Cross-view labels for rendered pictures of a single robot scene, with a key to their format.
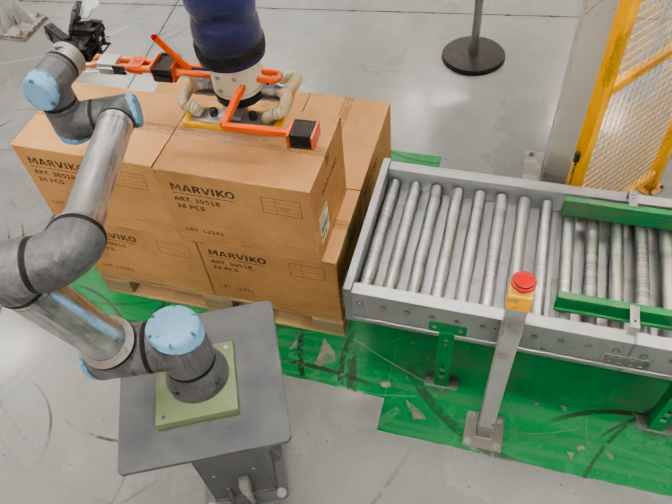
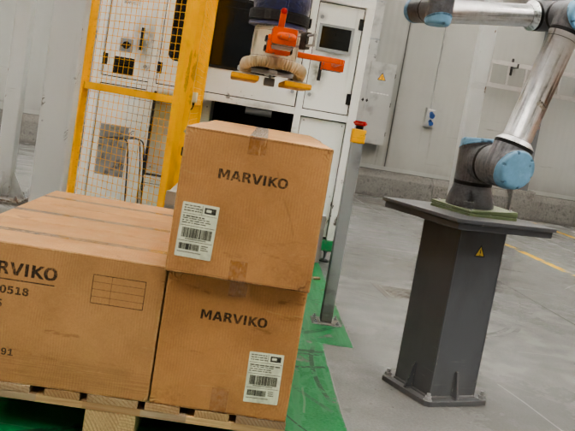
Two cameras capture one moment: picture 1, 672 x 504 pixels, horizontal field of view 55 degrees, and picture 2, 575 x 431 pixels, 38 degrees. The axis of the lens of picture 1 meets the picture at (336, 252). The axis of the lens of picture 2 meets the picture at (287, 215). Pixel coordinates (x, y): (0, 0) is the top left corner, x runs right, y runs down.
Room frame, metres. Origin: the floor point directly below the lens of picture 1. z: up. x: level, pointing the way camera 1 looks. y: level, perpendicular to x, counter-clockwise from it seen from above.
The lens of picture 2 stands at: (2.94, 3.20, 1.02)
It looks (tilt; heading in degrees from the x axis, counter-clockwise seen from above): 7 degrees down; 246
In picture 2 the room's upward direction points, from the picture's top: 10 degrees clockwise
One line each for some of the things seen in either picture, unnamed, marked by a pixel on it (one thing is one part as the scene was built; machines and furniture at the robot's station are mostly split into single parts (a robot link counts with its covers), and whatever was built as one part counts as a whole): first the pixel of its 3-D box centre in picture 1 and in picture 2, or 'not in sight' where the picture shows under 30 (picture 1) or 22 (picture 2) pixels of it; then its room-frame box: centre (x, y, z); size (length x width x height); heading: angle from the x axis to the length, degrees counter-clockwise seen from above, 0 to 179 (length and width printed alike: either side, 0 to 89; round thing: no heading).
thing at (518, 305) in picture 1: (499, 372); (341, 227); (1.01, -0.51, 0.50); 0.07 x 0.07 x 1.00; 70
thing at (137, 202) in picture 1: (121, 158); (251, 198); (2.04, 0.84, 0.74); 0.60 x 0.40 x 0.40; 69
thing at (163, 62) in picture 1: (167, 67); (278, 44); (1.90, 0.50, 1.24); 0.10 x 0.08 x 0.06; 162
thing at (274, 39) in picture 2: not in sight; (283, 37); (2.01, 0.83, 1.24); 0.08 x 0.07 x 0.05; 72
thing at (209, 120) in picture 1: (233, 116); (294, 82); (1.73, 0.29, 1.14); 0.34 x 0.10 x 0.05; 72
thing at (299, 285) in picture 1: (245, 187); (149, 285); (2.19, 0.39, 0.34); 1.20 x 1.00 x 0.40; 70
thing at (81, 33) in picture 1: (83, 41); not in sight; (1.56, 0.60, 1.58); 0.12 x 0.09 x 0.08; 162
